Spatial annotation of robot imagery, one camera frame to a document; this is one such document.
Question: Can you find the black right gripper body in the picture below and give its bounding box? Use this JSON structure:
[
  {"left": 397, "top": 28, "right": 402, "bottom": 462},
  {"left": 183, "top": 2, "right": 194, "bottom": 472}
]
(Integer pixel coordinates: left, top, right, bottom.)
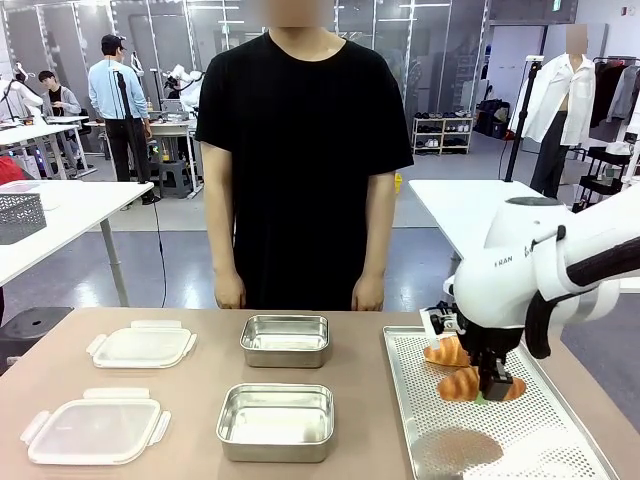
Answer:
[{"left": 458, "top": 323, "right": 524, "bottom": 370}]

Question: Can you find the golden brown croissant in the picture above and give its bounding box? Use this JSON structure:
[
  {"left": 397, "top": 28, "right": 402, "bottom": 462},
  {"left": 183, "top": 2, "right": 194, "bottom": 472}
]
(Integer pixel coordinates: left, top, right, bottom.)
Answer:
[
  {"left": 423, "top": 335, "right": 472, "bottom": 369},
  {"left": 437, "top": 367, "right": 527, "bottom": 403}
]

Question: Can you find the rectangular stainless steel container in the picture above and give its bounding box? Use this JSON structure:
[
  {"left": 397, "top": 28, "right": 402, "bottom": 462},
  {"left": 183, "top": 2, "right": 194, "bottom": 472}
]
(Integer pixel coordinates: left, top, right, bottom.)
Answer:
[
  {"left": 215, "top": 383, "right": 336, "bottom": 464},
  {"left": 239, "top": 313, "right": 331, "bottom": 370}
]

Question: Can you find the translucent plastic clip lid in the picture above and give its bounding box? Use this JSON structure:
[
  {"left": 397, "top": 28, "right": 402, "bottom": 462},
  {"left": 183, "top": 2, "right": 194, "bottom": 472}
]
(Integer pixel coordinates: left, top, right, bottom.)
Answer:
[
  {"left": 85, "top": 319, "right": 197, "bottom": 370},
  {"left": 19, "top": 387, "right": 172, "bottom": 466}
]

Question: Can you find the person's right forearm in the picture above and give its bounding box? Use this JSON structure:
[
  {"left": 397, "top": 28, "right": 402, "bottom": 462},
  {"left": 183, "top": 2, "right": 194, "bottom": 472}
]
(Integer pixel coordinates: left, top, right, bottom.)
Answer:
[{"left": 206, "top": 197, "right": 242, "bottom": 277}]

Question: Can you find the person's left forearm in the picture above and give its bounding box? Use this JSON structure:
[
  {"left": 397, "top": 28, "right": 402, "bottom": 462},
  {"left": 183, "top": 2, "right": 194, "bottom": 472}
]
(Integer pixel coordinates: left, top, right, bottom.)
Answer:
[{"left": 355, "top": 197, "right": 397, "bottom": 279}]

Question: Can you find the person's left hand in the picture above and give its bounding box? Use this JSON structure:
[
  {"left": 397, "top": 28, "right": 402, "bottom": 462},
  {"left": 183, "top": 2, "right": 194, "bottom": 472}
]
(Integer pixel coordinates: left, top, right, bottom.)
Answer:
[{"left": 351, "top": 273, "right": 386, "bottom": 312}]

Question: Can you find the person's right hand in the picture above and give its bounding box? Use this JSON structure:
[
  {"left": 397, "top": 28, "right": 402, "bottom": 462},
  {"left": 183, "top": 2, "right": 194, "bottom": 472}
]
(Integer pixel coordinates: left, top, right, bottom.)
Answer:
[{"left": 213, "top": 272, "right": 247, "bottom": 310}]

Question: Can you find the perforated metal baking tray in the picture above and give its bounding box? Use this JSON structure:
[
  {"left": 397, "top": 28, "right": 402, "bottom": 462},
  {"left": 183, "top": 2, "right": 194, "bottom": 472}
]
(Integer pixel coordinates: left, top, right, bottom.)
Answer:
[{"left": 382, "top": 324, "right": 621, "bottom": 480}]

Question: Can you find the large white empty table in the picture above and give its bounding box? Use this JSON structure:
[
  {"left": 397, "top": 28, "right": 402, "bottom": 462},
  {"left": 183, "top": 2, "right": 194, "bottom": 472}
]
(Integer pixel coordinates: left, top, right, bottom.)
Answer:
[{"left": 407, "top": 178, "right": 556, "bottom": 274}]

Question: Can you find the black utility cart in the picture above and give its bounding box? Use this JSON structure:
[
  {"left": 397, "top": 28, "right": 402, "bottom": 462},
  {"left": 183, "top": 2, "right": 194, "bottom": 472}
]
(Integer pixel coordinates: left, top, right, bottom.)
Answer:
[{"left": 578, "top": 143, "right": 640, "bottom": 207}]

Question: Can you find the white shoe rack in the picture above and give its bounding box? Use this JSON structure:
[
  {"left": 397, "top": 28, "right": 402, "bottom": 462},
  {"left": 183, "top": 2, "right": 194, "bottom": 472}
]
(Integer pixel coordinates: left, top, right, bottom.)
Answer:
[{"left": 412, "top": 113, "right": 474, "bottom": 156}]

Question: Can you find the black tripod stand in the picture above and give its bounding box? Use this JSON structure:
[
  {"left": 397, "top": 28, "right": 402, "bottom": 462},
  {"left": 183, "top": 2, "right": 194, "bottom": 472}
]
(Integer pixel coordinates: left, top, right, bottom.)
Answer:
[{"left": 503, "top": 56, "right": 545, "bottom": 183}]

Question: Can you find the mannequin with white shirt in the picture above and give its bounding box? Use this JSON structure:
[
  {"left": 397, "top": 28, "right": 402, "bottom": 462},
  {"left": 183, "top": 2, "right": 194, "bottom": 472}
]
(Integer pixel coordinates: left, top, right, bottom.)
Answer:
[{"left": 508, "top": 23, "right": 599, "bottom": 199}]

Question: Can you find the person in black t-shirt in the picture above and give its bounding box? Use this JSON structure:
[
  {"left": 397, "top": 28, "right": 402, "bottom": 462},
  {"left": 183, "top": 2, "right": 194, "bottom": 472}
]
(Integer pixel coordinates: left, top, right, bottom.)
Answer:
[{"left": 194, "top": 0, "right": 415, "bottom": 312}]

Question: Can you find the grey step stool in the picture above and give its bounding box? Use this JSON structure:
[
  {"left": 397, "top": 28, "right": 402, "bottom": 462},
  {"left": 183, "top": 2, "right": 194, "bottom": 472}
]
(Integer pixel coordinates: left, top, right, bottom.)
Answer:
[{"left": 158, "top": 159, "right": 190, "bottom": 200}]

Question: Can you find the white table with grey basket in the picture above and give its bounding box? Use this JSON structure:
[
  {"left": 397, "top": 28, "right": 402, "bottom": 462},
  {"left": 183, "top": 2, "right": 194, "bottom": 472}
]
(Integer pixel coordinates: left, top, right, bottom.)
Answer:
[{"left": 0, "top": 178, "right": 155, "bottom": 307}]

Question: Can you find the black round stool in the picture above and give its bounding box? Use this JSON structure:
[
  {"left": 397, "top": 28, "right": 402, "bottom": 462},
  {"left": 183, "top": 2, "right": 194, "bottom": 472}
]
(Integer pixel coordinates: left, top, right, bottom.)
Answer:
[{"left": 0, "top": 305, "right": 74, "bottom": 376}]

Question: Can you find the man in light blue shirt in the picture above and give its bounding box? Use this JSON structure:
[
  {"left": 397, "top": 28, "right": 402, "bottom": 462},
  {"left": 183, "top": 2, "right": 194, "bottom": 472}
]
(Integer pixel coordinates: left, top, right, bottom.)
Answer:
[{"left": 88, "top": 33, "right": 152, "bottom": 184}]

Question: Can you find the grey mesh basket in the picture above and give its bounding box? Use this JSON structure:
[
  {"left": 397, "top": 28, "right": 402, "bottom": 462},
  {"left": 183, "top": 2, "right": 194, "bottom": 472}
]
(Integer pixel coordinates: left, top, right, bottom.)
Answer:
[{"left": 0, "top": 192, "right": 48, "bottom": 246}]

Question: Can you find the seated person in grey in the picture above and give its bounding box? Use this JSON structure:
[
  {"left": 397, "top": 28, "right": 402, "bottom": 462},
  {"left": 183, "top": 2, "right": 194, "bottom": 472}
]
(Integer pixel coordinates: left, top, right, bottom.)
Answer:
[{"left": 38, "top": 70, "right": 82, "bottom": 120}]

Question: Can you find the black cable on robot arm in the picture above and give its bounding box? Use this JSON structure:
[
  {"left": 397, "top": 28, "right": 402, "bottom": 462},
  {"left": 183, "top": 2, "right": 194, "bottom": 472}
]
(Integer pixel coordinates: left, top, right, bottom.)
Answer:
[{"left": 524, "top": 224, "right": 640, "bottom": 361}]

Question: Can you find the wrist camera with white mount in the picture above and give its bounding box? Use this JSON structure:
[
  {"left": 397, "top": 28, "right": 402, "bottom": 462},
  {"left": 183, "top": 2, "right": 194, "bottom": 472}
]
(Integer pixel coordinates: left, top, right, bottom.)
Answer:
[{"left": 419, "top": 301, "right": 469, "bottom": 351}]

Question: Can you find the black pole stand with cable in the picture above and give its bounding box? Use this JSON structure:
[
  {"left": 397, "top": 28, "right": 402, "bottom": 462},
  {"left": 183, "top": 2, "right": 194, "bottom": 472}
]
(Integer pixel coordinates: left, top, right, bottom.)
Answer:
[{"left": 113, "top": 69, "right": 161, "bottom": 205}]

